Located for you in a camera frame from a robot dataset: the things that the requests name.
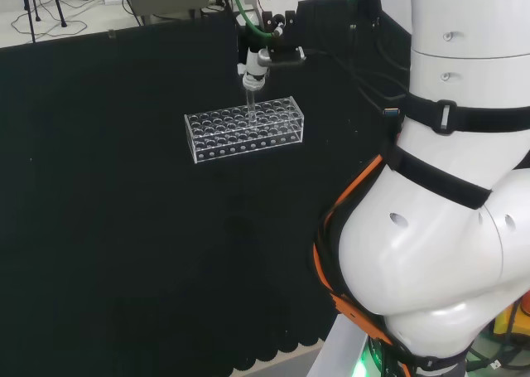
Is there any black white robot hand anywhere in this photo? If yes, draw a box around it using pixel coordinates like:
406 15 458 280
236 9 299 92

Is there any clear glass test tube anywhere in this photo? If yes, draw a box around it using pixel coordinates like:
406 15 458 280
245 86 258 124

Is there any clear plastic test tube rack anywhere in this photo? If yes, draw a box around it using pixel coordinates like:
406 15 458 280
183 95 306 165

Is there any black bench cloth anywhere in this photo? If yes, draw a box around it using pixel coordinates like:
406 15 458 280
0 0 413 372

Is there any black tripod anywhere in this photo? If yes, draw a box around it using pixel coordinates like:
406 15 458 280
10 0 68 43

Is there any pale board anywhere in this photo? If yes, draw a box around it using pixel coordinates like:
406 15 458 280
305 312 370 377

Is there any yellow stop button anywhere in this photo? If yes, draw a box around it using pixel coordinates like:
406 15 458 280
491 289 530 341

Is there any green cable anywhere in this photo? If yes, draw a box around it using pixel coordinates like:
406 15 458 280
229 0 287 39

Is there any black cable bundle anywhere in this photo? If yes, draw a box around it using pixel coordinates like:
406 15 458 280
305 0 412 115

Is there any thin black floor cable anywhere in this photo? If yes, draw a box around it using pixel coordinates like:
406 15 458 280
9 0 144 39

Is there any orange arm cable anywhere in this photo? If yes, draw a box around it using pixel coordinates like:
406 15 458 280
312 152 399 350

